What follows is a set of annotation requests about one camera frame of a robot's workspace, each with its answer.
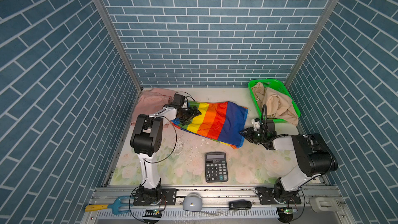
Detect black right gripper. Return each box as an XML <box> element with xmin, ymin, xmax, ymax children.
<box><xmin>239</xmin><ymin>127</ymin><xmax>267</xmax><ymax>145</ymax></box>

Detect beige shorts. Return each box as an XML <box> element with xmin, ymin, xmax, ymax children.
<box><xmin>251</xmin><ymin>82</ymin><xmax>299</xmax><ymax>126</ymax></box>

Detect pink shorts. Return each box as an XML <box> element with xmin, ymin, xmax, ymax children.
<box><xmin>131</xmin><ymin>88</ymin><xmax>176</xmax><ymax>125</ymax></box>

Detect rainbow striped shorts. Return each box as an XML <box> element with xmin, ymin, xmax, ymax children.
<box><xmin>172</xmin><ymin>101</ymin><xmax>248</xmax><ymax>149</ymax></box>

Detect green plastic basket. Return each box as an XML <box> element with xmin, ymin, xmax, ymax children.
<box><xmin>248</xmin><ymin>79</ymin><xmax>301</xmax><ymax>123</ymax></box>

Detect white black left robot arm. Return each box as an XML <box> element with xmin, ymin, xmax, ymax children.
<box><xmin>130</xmin><ymin>93</ymin><xmax>202</xmax><ymax>203</ymax></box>

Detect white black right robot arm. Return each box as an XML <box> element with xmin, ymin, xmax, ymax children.
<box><xmin>239</xmin><ymin>118</ymin><xmax>338</xmax><ymax>203</ymax></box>

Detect black desk calculator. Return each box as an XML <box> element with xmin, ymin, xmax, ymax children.
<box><xmin>204</xmin><ymin>152</ymin><xmax>229</xmax><ymax>183</ymax></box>

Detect black key fob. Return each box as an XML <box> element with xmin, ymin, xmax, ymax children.
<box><xmin>228</xmin><ymin>200</ymin><xmax>252</xmax><ymax>210</ymax></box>

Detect right circuit board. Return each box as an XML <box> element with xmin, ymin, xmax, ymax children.
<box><xmin>277</xmin><ymin>207</ymin><xmax>294</xmax><ymax>224</ymax></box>

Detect circuit board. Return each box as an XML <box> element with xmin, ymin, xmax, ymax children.
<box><xmin>142</xmin><ymin>209</ymin><xmax>163</xmax><ymax>224</ymax></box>
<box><xmin>277</xmin><ymin>207</ymin><xmax>294</xmax><ymax>224</ymax></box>

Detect grey tape measure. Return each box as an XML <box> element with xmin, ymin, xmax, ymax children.
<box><xmin>182</xmin><ymin>193</ymin><xmax>203</xmax><ymax>212</ymax></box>

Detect left circuit board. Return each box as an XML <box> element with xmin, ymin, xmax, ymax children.
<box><xmin>142</xmin><ymin>209</ymin><xmax>163</xmax><ymax>224</ymax></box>

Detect blue yellow hand fork tool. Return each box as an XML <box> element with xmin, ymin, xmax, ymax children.
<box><xmin>85</xmin><ymin>196</ymin><xmax>131</xmax><ymax>215</ymax></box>

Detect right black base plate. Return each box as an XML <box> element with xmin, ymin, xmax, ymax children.
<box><xmin>255</xmin><ymin>187</ymin><xmax>302</xmax><ymax>205</ymax></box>

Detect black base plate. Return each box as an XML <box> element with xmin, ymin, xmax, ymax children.
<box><xmin>133</xmin><ymin>188</ymin><xmax>177</xmax><ymax>206</ymax></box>
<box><xmin>255</xmin><ymin>187</ymin><xmax>302</xmax><ymax>205</ymax></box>

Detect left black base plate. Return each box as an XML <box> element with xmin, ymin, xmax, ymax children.
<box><xmin>133</xmin><ymin>188</ymin><xmax>177</xmax><ymax>206</ymax></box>

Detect grey plastic handle bracket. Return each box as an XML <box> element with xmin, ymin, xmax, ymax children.
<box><xmin>309</xmin><ymin>197</ymin><xmax>339</xmax><ymax>213</ymax></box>

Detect aluminium front rail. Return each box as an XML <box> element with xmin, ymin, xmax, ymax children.
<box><xmin>82</xmin><ymin>184</ymin><xmax>354</xmax><ymax>224</ymax></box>

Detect aluminium corner post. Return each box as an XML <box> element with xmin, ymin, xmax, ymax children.
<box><xmin>92</xmin><ymin>0</ymin><xmax>143</xmax><ymax>93</ymax></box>

